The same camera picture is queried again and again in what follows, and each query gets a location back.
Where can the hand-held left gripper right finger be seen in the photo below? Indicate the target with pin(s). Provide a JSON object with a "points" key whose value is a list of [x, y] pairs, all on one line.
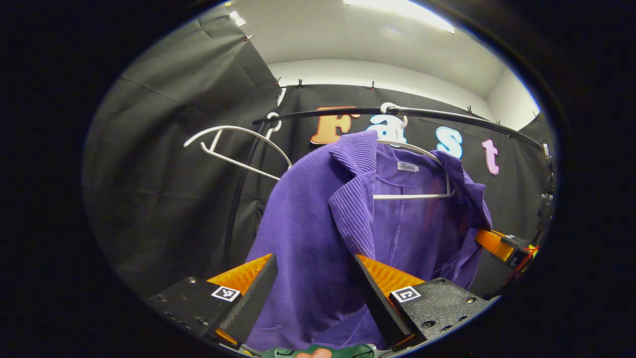
{"points": [[377, 303]]}

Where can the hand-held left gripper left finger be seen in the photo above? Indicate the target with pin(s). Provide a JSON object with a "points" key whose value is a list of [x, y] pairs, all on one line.
{"points": [[253, 303]]}

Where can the black metal clothes rail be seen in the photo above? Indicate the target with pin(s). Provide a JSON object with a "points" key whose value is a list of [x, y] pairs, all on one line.
{"points": [[308, 115]]}

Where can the white plastic clothes hanger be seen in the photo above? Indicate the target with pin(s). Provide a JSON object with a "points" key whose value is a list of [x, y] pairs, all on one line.
{"points": [[412, 196], [238, 162]]}

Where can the black backdrop cloth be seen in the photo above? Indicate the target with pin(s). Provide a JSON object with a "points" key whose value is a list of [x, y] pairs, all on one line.
{"points": [[164, 174]]}

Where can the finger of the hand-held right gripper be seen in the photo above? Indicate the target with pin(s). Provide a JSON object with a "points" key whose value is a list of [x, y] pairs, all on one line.
{"points": [[492, 242]]}

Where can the small ceiling light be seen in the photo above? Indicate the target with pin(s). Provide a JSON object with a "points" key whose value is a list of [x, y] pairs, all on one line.
{"points": [[237, 18]]}

